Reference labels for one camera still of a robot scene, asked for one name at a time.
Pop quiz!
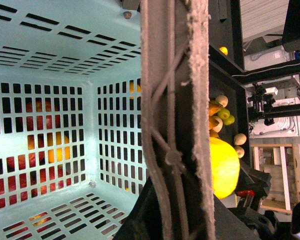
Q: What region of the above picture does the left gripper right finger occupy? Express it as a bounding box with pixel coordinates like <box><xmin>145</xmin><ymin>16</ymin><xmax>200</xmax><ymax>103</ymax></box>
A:
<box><xmin>236</xmin><ymin>159</ymin><xmax>272</xmax><ymax>199</ymax></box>

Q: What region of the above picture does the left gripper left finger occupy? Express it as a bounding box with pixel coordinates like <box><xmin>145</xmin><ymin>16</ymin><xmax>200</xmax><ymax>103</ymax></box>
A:
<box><xmin>112</xmin><ymin>174</ymin><xmax>262</xmax><ymax>240</ymax></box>

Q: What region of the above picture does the yellow lemon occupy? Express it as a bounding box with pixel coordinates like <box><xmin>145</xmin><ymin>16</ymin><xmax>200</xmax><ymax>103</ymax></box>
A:
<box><xmin>209</xmin><ymin>137</ymin><xmax>240</xmax><ymax>200</ymax></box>

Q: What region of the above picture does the light blue plastic basket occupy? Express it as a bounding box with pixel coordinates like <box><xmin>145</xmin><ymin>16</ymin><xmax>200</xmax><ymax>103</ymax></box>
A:
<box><xmin>0</xmin><ymin>0</ymin><xmax>148</xmax><ymax>240</ymax></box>

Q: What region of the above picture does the brown basket handle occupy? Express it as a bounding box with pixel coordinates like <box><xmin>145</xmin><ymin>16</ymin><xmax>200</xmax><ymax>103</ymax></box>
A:
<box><xmin>140</xmin><ymin>0</ymin><xmax>216</xmax><ymax>240</ymax></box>

